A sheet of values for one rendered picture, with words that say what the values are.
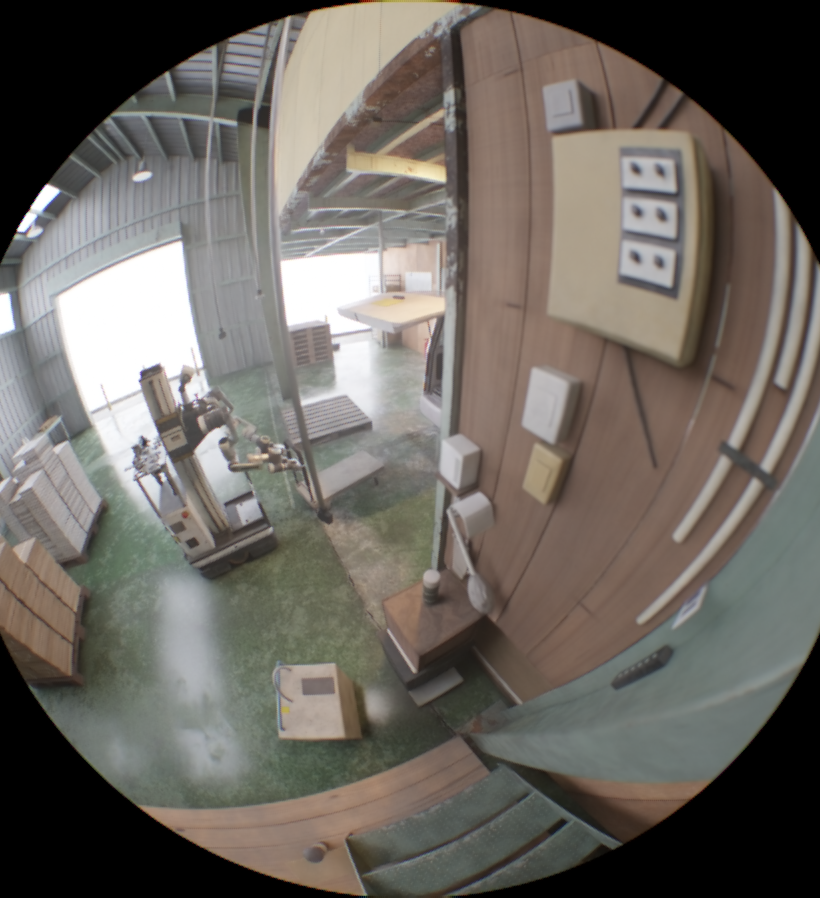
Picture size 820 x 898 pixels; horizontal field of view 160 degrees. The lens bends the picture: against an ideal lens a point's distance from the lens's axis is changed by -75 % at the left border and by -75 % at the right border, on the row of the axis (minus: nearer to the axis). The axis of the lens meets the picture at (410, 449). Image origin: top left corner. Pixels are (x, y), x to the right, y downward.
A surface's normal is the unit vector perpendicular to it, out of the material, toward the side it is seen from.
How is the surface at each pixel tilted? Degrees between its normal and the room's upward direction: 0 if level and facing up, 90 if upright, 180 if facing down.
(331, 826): 0
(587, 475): 90
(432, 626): 0
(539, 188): 90
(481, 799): 0
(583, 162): 90
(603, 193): 90
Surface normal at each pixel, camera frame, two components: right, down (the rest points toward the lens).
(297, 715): -0.01, -0.83
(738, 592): -0.87, 0.29
